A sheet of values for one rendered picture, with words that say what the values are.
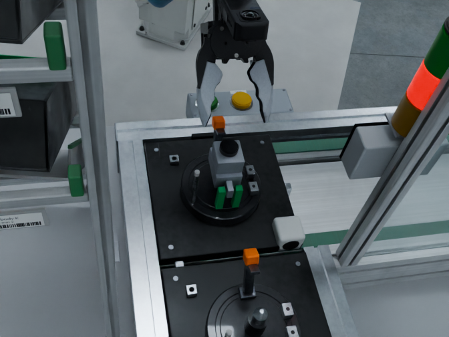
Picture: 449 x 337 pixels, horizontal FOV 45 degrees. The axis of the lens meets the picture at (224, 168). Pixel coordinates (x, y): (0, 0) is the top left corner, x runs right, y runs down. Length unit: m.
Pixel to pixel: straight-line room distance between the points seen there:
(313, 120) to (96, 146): 0.71
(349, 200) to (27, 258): 0.60
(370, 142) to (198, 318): 0.36
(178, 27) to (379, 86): 1.59
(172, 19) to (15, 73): 0.93
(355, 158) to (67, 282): 0.53
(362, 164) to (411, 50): 2.32
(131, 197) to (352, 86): 1.88
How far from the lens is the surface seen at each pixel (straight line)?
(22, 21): 0.44
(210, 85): 0.78
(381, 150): 0.73
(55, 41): 0.39
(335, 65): 1.41
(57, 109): 0.57
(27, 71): 0.41
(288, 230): 0.91
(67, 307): 0.97
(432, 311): 1.09
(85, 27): 0.39
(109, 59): 1.32
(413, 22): 3.24
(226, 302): 0.83
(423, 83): 0.67
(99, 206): 0.55
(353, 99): 2.63
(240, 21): 0.70
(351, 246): 0.89
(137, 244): 0.90
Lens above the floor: 1.75
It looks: 52 degrees down
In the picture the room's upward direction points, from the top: 12 degrees clockwise
